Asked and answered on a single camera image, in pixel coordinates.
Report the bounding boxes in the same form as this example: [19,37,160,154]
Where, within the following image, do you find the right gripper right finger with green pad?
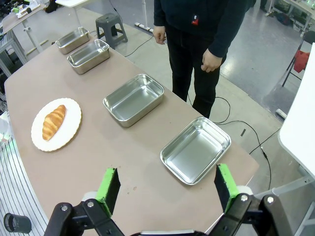
[208,163,295,236]

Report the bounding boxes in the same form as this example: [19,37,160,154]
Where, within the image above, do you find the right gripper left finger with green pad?
[48,167,126,236]

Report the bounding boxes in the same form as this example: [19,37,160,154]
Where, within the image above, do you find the steel rectangular container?
[66,39,111,75]
[55,27,90,55]
[102,74,165,128]
[160,117,232,185]

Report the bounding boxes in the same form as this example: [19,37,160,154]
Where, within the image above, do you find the croissant bread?
[42,104,67,141]

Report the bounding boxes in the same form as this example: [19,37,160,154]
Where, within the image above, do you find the person's left hand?
[201,48,223,73]

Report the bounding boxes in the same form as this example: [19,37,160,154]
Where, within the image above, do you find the person's right hand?
[153,25,167,45]

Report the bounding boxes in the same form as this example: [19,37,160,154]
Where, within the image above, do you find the white scalloped plate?
[31,98,82,152]

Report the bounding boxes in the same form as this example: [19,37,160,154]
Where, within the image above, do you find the white side table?
[278,42,315,236]

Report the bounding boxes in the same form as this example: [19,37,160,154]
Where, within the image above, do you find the black cylindrical cup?
[3,212,32,234]

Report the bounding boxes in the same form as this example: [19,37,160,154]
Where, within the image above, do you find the red cloth on chair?
[293,50,311,73]

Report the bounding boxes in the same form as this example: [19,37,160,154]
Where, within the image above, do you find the black folding chair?
[282,30,315,87]

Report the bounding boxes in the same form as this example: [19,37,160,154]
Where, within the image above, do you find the person in dark clothes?
[153,0,248,119]

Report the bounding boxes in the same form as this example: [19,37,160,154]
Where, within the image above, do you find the grey plastic stool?
[95,13,128,50]

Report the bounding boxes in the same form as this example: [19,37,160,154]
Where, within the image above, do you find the wooden top white desk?
[1,2,47,54]

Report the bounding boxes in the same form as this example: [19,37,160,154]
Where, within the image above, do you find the black floor cable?
[186,93,272,190]

